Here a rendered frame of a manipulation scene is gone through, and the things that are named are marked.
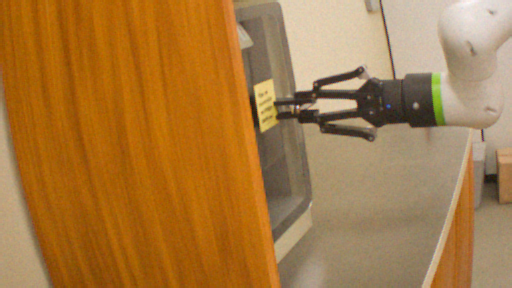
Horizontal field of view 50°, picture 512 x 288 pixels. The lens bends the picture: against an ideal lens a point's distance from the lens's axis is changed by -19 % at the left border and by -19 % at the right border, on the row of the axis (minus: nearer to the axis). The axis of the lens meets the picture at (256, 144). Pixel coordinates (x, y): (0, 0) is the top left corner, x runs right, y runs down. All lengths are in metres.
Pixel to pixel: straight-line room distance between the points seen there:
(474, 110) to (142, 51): 0.52
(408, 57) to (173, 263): 3.20
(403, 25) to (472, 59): 3.08
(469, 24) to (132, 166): 0.55
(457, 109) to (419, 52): 3.01
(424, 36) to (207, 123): 3.20
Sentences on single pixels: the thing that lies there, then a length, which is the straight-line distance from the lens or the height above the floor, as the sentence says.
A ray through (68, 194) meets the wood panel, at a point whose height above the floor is 1.15.
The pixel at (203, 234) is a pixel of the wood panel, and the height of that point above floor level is 1.09.
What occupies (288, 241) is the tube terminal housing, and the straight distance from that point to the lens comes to 1.20.
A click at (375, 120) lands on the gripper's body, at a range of 1.07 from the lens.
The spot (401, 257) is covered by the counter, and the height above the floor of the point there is 0.94.
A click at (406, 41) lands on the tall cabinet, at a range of 4.01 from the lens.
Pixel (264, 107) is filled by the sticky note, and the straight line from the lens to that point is 1.09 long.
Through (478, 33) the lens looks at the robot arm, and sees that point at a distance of 0.92.
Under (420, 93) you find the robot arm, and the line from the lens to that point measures 1.02.
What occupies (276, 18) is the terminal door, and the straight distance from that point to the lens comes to 1.18.
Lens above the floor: 1.41
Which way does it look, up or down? 13 degrees down
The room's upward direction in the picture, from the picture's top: 10 degrees counter-clockwise
